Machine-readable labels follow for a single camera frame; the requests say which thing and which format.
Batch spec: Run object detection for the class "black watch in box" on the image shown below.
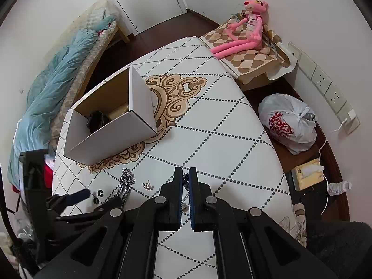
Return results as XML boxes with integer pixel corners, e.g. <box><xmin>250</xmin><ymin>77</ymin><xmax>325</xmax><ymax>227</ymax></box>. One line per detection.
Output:
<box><xmin>86</xmin><ymin>111</ymin><xmax>110</xmax><ymax>133</ymax></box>

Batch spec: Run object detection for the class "yellow tissue box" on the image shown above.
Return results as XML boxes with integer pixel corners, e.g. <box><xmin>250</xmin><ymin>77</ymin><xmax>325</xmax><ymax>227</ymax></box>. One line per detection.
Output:
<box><xmin>291</xmin><ymin>158</ymin><xmax>325</xmax><ymax>191</ymax></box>

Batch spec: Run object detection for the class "white plastic shopping bag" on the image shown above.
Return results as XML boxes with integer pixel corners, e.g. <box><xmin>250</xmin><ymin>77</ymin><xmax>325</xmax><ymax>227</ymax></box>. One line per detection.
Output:
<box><xmin>258</xmin><ymin>93</ymin><xmax>317</xmax><ymax>155</ymax></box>

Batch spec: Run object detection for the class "silver chain necklace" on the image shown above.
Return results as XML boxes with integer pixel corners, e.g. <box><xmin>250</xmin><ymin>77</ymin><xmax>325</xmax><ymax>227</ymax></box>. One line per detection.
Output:
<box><xmin>116</xmin><ymin>167</ymin><xmax>136</xmax><ymax>207</ymax></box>

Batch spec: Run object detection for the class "dark bead bracelet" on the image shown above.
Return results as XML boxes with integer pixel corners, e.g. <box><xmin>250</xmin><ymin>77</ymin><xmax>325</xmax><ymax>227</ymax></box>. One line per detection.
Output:
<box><xmin>182</xmin><ymin>173</ymin><xmax>190</xmax><ymax>210</ymax></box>

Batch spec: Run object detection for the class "beige patterned mattress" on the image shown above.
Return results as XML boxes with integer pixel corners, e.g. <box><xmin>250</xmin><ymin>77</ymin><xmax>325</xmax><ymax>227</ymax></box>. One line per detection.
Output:
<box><xmin>49</xmin><ymin>20</ymin><xmax>119</xmax><ymax>152</ymax></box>

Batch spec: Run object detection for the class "white cardboard box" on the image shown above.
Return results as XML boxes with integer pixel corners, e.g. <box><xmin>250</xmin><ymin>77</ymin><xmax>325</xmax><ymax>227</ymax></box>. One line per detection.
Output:
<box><xmin>63</xmin><ymin>66</ymin><xmax>157</xmax><ymax>166</ymax></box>

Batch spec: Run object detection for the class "white charger cable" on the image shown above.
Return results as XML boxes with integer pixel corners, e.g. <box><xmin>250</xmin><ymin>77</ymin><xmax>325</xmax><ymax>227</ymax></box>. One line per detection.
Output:
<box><xmin>318</xmin><ymin>117</ymin><xmax>349</xmax><ymax>214</ymax></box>

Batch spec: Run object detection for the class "small white bottle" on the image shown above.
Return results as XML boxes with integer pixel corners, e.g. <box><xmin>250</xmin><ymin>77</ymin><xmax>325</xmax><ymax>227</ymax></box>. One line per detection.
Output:
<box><xmin>327</xmin><ymin>181</ymin><xmax>352</xmax><ymax>196</ymax></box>

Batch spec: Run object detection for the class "pink panther plush toy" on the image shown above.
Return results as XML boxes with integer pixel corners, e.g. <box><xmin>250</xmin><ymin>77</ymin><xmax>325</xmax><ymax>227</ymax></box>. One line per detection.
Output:
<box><xmin>211</xmin><ymin>0</ymin><xmax>269</xmax><ymax>59</ymax></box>

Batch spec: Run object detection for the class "wall socket strip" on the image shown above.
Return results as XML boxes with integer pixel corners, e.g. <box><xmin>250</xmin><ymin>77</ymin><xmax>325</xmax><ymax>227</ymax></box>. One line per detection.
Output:
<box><xmin>288</xmin><ymin>42</ymin><xmax>360</xmax><ymax>135</ymax></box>

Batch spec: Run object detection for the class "light blue duvet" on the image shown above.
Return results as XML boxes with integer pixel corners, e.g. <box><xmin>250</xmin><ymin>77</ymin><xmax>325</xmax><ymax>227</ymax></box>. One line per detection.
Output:
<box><xmin>8</xmin><ymin>14</ymin><xmax>117</xmax><ymax>189</ymax></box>

